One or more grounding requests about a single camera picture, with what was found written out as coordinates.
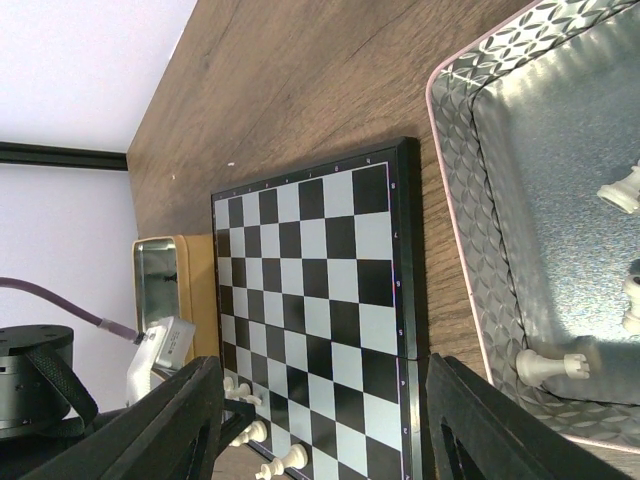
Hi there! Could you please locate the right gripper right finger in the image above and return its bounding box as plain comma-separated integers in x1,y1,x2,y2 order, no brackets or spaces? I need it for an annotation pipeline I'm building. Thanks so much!
426,354,629,479

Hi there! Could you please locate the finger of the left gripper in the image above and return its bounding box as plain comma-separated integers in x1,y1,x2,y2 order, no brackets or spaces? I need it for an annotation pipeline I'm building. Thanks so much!
220,399,256,440

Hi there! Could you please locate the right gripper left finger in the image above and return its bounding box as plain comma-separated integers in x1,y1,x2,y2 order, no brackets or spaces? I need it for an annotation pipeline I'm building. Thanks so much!
24,357,223,479

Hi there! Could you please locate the white knight piece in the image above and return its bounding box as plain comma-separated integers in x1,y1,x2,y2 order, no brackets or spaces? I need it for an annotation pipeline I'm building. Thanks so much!
230,421,268,447

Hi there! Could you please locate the white pawn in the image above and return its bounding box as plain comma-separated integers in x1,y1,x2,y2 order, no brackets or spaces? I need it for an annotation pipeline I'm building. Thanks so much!
223,376,236,400
234,383,262,406
622,275,640,335
597,163,640,215

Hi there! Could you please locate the white bishop piece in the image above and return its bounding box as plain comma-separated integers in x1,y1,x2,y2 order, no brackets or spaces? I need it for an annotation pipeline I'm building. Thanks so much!
255,444,308,480

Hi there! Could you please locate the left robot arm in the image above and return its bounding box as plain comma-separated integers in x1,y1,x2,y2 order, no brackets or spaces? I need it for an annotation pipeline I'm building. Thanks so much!
1,325,256,479

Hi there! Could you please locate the white rook lying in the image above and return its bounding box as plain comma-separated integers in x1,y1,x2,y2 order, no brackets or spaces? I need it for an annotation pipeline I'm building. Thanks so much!
516,349,590,387

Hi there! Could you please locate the yellow tin tray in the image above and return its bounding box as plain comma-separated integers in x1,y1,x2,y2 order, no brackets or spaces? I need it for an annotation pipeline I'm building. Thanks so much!
132,235,220,361

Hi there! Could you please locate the black pawn in tray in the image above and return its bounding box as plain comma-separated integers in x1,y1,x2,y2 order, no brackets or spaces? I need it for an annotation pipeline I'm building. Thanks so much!
163,272,177,283

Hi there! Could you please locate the black and silver chessboard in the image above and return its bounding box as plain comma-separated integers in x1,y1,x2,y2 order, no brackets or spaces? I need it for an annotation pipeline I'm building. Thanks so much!
211,137,435,479

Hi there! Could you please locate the white pawn lying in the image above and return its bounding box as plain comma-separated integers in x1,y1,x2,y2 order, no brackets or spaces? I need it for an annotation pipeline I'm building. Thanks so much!
622,275,640,335

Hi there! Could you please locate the white pawn in tray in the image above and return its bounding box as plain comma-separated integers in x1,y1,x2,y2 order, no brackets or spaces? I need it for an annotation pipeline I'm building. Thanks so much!
597,163,640,215

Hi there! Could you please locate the pink tin tray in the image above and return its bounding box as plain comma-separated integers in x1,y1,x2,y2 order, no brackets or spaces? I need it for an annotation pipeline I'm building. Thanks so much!
426,1,639,452

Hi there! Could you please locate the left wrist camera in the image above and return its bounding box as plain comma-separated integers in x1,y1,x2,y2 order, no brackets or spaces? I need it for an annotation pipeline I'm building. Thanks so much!
126,316,195,407

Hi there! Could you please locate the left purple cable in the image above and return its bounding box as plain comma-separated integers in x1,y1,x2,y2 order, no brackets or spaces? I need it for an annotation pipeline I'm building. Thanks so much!
0,277,144,346

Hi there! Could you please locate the left black frame post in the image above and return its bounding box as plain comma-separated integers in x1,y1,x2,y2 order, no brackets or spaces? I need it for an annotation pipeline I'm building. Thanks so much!
0,142,128,171

